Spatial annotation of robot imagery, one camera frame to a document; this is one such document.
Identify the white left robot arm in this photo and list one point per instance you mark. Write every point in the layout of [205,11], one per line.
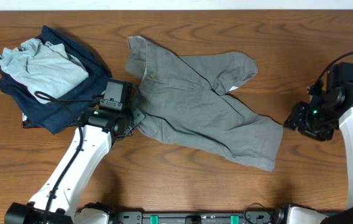
[57,200]

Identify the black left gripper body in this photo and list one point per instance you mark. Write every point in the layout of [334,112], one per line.
[136,115]

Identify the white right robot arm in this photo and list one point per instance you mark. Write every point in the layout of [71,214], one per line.
[336,106]

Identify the grey shorts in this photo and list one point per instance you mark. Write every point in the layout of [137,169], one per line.
[186,100]

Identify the light grey folded shirt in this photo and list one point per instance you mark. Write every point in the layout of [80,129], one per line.
[45,67]

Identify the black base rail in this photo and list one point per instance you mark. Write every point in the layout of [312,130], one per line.
[207,217]

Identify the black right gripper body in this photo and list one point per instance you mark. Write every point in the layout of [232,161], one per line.
[313,121]

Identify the navy blue folded garment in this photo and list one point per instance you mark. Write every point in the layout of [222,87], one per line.
[78,99]

